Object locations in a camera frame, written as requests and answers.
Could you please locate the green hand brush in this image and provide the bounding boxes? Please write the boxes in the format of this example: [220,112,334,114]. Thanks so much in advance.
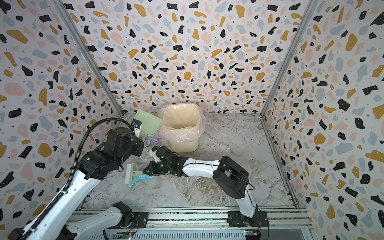
[125,164,144,185]

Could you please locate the green plastic dustpan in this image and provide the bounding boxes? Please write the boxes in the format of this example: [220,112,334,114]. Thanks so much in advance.
[134,109,163,137]

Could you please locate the cream trash bin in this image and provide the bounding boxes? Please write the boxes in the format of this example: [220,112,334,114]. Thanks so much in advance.
[160,104,204,153]

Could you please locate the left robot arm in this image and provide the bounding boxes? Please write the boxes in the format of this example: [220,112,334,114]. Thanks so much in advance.
[8,127,144,240]

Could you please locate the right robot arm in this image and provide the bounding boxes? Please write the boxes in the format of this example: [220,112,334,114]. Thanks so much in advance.
[143,146,261,227]

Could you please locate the purple white paper scrap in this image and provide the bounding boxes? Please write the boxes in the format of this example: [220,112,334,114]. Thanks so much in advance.
[142,135,151,148]

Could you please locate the teal paper scrap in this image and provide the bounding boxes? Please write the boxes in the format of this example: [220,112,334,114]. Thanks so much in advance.
[129,175,154,188]

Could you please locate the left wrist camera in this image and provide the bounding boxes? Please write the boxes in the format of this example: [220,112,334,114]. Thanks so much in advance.
[131,119,143,138]

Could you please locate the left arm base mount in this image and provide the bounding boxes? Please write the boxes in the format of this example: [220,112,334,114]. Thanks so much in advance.
[114,212,149,230]

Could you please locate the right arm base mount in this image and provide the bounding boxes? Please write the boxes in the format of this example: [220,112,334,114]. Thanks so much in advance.
[227,210,270,228]

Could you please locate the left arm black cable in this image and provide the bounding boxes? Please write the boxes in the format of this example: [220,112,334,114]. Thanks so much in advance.
[17,117,134,240]

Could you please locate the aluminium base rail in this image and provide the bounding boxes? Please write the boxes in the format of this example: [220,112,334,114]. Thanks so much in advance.
[58,206,314,240]

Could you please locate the left aluminium corner post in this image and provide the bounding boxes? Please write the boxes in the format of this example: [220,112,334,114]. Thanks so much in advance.
[51,1,124,118]

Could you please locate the aluminium corner post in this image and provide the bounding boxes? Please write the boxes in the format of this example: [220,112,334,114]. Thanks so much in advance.
[51,1,124,118]
[261,0,319,119]

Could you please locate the right aluminium corner post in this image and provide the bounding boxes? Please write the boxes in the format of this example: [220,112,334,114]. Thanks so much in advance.
[261,0,319,119]

